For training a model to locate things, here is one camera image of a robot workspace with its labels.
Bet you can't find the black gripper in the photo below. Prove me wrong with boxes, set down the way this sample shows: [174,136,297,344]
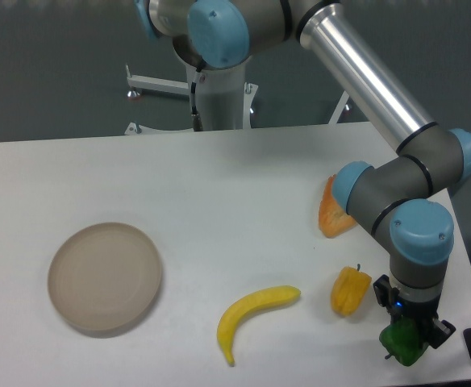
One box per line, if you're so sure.
[373,274,456,349]

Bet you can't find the green pepper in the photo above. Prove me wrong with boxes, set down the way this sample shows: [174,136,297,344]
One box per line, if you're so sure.
[379,318,429,367]

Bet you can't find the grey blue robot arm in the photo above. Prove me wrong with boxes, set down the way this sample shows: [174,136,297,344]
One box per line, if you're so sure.
[135,1,471,347]

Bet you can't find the yellow orange pepper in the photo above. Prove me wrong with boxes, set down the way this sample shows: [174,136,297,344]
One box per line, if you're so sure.
[330,264,372,317]

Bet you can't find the beige round plate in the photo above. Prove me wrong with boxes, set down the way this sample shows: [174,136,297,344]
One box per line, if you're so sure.
[47,223,163,338]

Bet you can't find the orange triangular pastry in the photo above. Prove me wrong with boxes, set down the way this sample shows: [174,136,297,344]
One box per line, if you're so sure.
[318,174,357,239]

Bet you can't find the yellow banana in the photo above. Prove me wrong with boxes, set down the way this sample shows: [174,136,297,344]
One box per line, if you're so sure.
[216,285,301,367]

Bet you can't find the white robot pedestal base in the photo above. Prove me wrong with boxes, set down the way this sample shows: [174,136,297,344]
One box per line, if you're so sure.
[126,36,357,135]

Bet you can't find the black cable on pedestal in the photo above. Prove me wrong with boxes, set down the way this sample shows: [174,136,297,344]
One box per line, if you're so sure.
[190,56,208,132]

